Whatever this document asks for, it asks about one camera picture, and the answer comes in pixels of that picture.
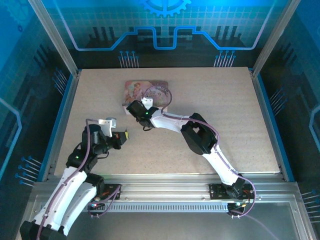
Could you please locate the aluminium side rail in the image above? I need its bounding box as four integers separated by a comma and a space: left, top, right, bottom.
41, 71, 82, 182
251, 71, 291, 182

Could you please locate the controller board with lights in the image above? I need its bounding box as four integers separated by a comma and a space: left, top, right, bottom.
87, 198, 106, 219
226, 200, 249, 220

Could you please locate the aluminium corner post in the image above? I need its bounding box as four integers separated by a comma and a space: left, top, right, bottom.
251, 0, 302, 78
27, 0, 82, 77

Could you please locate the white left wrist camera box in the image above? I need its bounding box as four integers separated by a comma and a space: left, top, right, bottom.
98, 116, 119, 138

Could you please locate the slotted grey cable duct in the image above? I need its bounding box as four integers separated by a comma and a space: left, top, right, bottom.
82, 202, 230, 213

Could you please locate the aluminium cross rail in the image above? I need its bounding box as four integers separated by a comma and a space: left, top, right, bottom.
32, 174, 300, 202

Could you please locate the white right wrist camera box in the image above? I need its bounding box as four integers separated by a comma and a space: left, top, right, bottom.
140, 96, 154, 110

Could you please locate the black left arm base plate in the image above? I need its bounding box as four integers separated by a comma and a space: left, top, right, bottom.
96, 183, 123, 201

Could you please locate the right controller board with lights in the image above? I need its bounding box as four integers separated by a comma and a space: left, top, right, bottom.
226, 200, 249, 220

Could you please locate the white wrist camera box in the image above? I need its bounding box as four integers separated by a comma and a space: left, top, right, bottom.
98, 116, 119, 138
140, 96, 154, 110

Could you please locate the pink illustrated tin box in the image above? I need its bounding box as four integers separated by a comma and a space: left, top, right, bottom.
123, 79, 174, 115

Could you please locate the left controller board with lights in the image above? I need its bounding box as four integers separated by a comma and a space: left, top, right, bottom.
87, 198, 106, 219

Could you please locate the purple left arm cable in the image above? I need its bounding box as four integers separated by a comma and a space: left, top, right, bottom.
36, 117, 123, 240

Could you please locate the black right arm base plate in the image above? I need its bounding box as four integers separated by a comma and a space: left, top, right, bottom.
208, 183, 256, 201

